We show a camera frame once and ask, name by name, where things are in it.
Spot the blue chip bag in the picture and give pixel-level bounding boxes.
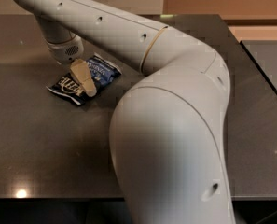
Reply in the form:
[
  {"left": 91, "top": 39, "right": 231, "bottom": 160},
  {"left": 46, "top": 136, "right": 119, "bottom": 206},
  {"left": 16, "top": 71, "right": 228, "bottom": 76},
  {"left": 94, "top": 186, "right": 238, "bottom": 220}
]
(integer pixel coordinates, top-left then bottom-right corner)
[{"left": 48, "top": 53, "right": 121, "bottom": 105}]

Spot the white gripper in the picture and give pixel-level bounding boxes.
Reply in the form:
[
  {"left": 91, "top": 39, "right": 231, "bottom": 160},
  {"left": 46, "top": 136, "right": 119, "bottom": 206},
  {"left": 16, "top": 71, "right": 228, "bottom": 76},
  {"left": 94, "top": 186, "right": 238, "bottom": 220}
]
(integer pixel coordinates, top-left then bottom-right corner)
[{"left": 47, "top": 35, "right": 97, "bottom": 97}]

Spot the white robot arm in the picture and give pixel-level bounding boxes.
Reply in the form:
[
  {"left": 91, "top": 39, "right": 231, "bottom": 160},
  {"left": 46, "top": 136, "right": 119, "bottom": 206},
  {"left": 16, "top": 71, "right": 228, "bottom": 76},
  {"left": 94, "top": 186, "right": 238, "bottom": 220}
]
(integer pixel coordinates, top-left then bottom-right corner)
[{"left": 14, "top": 0, "right": 235, "bottom": 224}]

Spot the grey side counter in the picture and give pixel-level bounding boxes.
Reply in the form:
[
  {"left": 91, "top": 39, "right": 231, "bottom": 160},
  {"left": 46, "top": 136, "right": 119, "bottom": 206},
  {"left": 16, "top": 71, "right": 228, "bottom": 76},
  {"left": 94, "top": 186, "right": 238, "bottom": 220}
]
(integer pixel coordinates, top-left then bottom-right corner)
[{"left": 240, "top": 40, "right": 277, "bottom": 95}]

